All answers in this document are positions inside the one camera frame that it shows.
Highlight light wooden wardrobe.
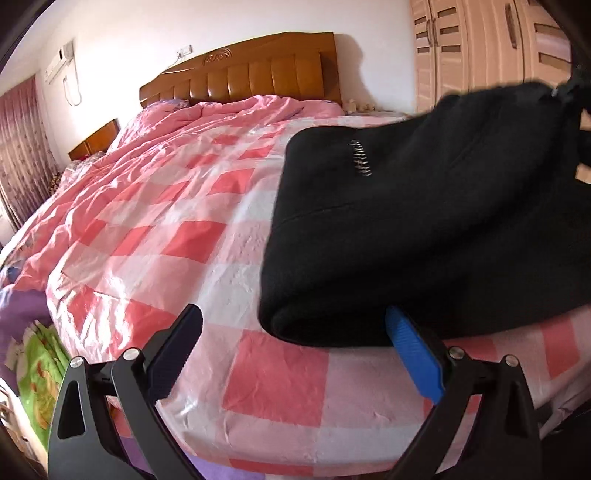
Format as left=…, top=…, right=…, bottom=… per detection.
left=410, top=0, right=578, bottom=114

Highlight purple bed sheet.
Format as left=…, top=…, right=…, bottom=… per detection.
left=0, top=285, right=52, bottom=354

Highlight black pants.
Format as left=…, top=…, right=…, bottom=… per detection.
left=259, top=80, right=591, bottom=348

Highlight pink checkered bed sheet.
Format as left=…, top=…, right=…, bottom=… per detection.
left=46, top=110, right=591, bottom=477

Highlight brown wooden nightstand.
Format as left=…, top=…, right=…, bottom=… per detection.
left=68, top=117, right=121, bottom=161

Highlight green printed bag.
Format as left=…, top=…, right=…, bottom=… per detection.
left=9, top=322, right=73, bottom=449

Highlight white wall air conditioner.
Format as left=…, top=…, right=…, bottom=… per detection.
left=45, top=41, right=76, bottom=84

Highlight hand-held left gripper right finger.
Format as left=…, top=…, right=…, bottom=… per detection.
left=385, top=305, right=542, bottom=480

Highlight pink quilt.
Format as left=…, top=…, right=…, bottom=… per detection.
left=0, top=95, right=342, bottom=292

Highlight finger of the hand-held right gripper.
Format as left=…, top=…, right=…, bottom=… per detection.
left=549, top=69, right=588, bottom=108

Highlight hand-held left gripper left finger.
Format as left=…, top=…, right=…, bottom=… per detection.
left=47, top=303, right=204, bottom=480

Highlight pink patterned curtain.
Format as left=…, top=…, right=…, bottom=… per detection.
left=0, top=76, right=59, bottom=232

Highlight wooden padded bed headboard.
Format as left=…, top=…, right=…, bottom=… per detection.
left=139, top=31, right=343, bottom=110

